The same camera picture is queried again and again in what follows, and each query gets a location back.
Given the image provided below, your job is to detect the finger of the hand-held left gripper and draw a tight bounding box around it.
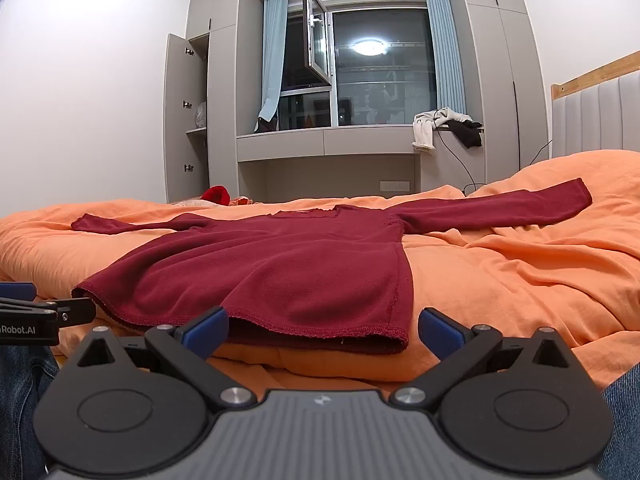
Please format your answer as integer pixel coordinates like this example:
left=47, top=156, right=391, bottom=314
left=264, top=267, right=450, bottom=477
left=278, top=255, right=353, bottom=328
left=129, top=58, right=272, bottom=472
left=0, top=282, right=39, bottom=302
left=53, top=297, right=96, bottom=326

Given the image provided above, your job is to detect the person's leg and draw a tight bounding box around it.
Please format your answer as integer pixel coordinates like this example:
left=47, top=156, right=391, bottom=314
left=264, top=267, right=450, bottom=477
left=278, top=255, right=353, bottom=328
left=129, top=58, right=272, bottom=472
left=0, top=344, right=62, bottom=480
left=597, top=377, right=640, bottom=480

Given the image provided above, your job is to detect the plain light blue curtain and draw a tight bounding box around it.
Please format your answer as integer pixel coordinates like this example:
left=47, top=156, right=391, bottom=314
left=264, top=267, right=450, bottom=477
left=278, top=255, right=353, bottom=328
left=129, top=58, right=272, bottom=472
left=257, top=0, right=290, bottom=133

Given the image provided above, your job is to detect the grey cabinet with shelves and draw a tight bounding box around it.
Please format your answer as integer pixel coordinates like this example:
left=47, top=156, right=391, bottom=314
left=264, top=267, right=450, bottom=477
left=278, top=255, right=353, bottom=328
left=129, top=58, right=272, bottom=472
left=185, top=0, right=242, bottom=202

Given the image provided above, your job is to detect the bright red cloth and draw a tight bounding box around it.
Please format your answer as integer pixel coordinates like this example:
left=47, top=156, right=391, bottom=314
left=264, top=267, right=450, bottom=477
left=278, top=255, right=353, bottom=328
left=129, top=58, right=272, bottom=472
left=201, top=185, right=231, bottom=207

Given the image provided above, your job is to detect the dark red sweater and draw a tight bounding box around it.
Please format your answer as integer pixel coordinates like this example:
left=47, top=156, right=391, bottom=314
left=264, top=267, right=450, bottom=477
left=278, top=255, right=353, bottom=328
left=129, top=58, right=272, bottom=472
left=71, top=177, right=594, bottom=357

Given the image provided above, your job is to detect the pleated light blue curtain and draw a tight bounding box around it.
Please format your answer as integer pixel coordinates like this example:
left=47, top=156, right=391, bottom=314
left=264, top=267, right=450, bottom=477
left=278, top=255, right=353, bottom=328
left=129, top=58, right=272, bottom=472
left=422, top=0, right=469, bottom=122

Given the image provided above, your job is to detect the grey padded headboard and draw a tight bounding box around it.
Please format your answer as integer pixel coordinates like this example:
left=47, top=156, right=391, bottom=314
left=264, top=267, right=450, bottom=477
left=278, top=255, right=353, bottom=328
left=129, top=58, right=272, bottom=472
left=552, top=70, right=640, bottom=159

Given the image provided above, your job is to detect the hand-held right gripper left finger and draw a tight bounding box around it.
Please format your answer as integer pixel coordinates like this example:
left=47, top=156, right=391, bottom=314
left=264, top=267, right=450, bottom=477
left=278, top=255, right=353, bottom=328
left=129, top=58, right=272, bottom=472
left=75, top=306, right=257, bottom=409

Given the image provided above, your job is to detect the white garment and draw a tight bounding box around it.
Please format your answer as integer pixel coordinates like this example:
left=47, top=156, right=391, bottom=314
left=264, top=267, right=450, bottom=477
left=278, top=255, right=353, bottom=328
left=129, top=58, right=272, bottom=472
left=412, top=106, right=469, bottom=154

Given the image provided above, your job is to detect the black cable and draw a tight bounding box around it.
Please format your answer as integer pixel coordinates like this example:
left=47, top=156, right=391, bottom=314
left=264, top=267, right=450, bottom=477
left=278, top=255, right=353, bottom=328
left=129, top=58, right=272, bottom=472
left=434, top=110, right=489, bottom=196

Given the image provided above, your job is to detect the tall grey wardrobe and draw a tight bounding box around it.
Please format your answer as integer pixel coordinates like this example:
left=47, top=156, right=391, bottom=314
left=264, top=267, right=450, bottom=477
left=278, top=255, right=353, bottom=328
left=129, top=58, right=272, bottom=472
left=452, top=0, right=549, bottom=194

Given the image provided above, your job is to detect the open grey cabinet door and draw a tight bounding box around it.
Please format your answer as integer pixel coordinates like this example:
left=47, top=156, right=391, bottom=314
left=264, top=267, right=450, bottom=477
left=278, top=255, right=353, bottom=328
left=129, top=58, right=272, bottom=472
left=164, top=33, right=209, bottom=204

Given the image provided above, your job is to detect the person's right leg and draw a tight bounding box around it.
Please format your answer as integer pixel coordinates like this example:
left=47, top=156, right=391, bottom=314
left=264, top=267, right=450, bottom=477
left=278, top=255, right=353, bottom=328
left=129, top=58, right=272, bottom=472
left=597, top=377, right=640, bottom=480

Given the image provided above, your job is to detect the thin grey cable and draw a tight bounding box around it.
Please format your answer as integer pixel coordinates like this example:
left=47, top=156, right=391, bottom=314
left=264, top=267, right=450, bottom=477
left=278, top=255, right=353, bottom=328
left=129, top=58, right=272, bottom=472
left=519, top=139, right=554, bottom=169

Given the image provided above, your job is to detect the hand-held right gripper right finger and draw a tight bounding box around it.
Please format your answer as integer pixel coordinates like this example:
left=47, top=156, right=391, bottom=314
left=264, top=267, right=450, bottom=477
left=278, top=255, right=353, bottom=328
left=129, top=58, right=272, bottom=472
left=390, top=307, right=572, bottom=409

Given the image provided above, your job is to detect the black garment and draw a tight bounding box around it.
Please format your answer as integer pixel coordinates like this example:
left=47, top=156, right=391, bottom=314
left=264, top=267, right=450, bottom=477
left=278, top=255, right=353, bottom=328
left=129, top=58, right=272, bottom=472
left=444, top=118, right=484, bottom=150

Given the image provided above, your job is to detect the pale pink cloth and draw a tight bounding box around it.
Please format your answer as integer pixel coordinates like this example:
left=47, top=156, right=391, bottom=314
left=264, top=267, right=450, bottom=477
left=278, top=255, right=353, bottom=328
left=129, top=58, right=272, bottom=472
left=169, top=195, right=252, bottom=209

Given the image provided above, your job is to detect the orange blanket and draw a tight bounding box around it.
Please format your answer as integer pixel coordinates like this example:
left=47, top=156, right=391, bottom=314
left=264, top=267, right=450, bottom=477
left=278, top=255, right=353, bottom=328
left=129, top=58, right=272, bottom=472
left=0, top=150, right=640, bottom=401

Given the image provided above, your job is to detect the open window sash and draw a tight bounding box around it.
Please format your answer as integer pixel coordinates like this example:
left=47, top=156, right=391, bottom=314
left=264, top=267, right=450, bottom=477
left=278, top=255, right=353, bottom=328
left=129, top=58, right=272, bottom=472
left=302, top=0, right=334, bottom=87

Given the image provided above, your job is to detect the wooden bed frame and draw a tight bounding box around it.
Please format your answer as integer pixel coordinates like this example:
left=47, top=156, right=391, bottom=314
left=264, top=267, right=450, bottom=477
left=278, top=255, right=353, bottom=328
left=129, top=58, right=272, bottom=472
left=550, top=51, right=640, bottom=102

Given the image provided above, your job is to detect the grey window bench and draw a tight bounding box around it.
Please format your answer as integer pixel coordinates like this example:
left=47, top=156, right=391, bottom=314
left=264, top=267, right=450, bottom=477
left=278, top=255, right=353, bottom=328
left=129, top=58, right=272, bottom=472
left=235, top=124, right=485, bottom=193

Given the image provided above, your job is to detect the person's left leg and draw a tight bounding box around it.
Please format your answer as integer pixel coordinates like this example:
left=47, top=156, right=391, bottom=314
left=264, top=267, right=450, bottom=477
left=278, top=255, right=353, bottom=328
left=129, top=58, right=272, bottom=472
left=0, top=344, right=62, bottom=480

